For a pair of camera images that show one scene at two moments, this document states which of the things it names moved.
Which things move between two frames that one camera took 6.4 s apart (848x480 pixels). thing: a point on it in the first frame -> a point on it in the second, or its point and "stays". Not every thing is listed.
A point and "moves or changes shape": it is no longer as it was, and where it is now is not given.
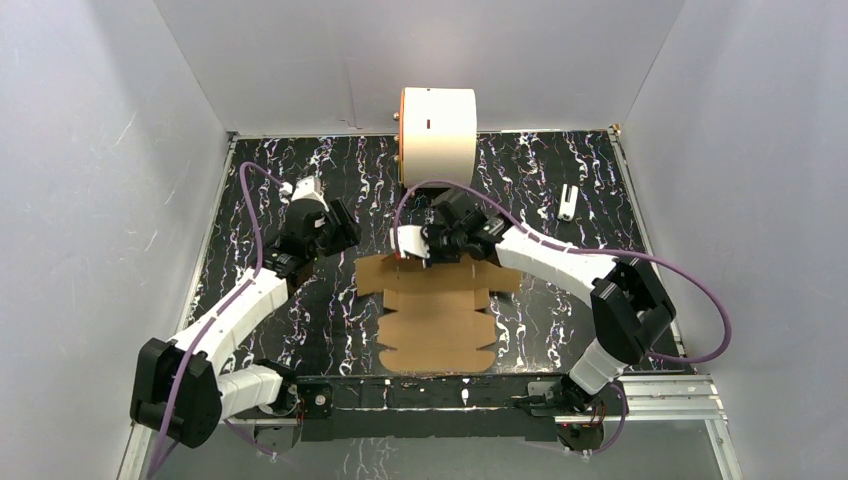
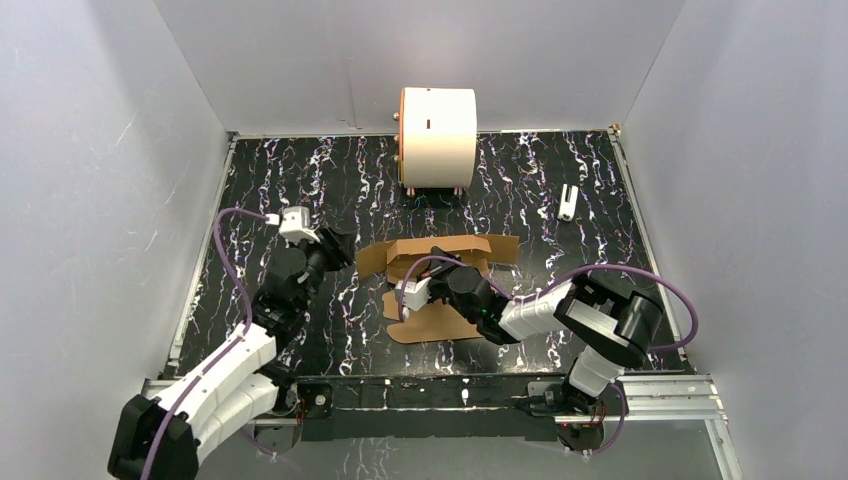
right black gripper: x=429 y=234 -> x=438 y=270
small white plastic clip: x=566 y=209 stays
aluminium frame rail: x=678 y=401 stays
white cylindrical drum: x=437 y=135 stays
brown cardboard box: x=436 y=324 moves or changes shape
